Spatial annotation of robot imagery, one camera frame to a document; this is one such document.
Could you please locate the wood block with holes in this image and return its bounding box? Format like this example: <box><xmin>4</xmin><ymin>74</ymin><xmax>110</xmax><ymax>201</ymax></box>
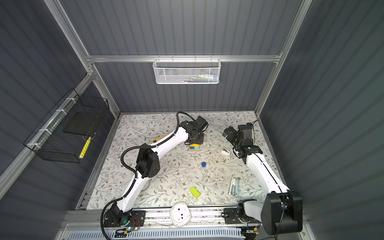
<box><xmin>189</xmin><ymin>146</ymin><xmax>201</xmax><ymax>152</ymax></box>

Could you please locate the lime green block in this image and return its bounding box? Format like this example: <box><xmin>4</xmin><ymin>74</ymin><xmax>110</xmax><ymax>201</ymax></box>
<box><xmin>189</xmin><ymin>187</ymin><xmax>201</xmax><ymax>199</ymax></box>

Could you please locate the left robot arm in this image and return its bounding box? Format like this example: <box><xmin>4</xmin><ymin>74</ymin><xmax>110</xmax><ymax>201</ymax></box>
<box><xmin>111</xmin><ymin>112</ymin><xmax>209</xmax><ymax>214</ymax></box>

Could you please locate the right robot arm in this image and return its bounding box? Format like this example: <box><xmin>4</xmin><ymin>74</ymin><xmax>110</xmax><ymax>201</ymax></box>
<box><xmin>223</xmin><ymin>123</ymin><xmax>303</xmax><ymax>237</ymax></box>

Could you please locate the yellow calculator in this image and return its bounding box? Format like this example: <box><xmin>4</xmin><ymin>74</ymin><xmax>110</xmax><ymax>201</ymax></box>
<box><xmin>152</xmin><ymin>136</ymin><xmax>166</xmax><ymax>143</ymax></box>

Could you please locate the white round device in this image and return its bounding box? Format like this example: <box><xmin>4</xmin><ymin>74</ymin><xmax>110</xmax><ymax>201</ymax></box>
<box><xmin>170</xmin><ymin>202</ymin><xmax>192</xmax><ymax>228</ymax></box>

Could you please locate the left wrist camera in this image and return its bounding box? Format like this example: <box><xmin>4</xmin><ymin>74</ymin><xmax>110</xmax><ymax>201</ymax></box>
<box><xmin>194</xmin><ymin>116</ymin><xmax>209</xmax><ymax>132</ymax></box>

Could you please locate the black corrugated cable conduit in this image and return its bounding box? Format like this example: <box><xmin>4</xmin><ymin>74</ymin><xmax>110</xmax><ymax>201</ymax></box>
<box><xmin>99</xmin><ymin>111</ymin><xmax>196</xmax><ymax>240</ymax></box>

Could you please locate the white wire basket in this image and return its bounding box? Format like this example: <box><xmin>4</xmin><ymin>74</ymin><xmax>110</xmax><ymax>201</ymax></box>
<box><xmin>153</xmin><ymin>59</ymin><xmax>222</xmax><ymax>85</ymax></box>

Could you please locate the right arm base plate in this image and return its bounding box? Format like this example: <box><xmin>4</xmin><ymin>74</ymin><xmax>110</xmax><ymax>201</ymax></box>
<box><xmin>221</xmin><ymin>208</ymin><xmax>259</xmax><ymax>225</ymax></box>

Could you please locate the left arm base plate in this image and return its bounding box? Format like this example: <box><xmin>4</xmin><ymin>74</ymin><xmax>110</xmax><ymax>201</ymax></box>
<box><xmin>103</xmin><ymin>210</ymin><xmax>146</xmax><ymax>228</ymax></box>

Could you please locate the black wire basket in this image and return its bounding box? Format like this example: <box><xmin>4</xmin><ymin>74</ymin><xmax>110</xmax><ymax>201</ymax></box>
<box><xmin>24</xmin><ymin>90</ymin><xmax>110</xmax><ymax>164</ymax></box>

